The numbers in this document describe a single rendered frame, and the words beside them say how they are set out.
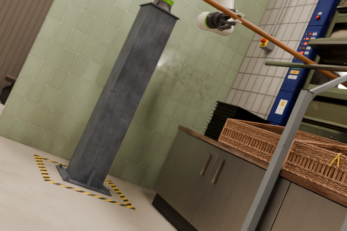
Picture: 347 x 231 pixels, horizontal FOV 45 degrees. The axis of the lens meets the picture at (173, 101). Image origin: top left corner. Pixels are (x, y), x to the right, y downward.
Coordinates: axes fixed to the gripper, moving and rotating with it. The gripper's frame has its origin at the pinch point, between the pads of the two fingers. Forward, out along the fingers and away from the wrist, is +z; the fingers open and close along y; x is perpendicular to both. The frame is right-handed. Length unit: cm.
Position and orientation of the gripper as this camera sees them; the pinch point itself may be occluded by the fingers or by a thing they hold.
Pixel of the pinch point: (237, 18)
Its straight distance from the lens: 220.2
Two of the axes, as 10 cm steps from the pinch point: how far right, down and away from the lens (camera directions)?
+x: -8.2, -3.9, -4.1
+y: -4.1, 9.1, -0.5
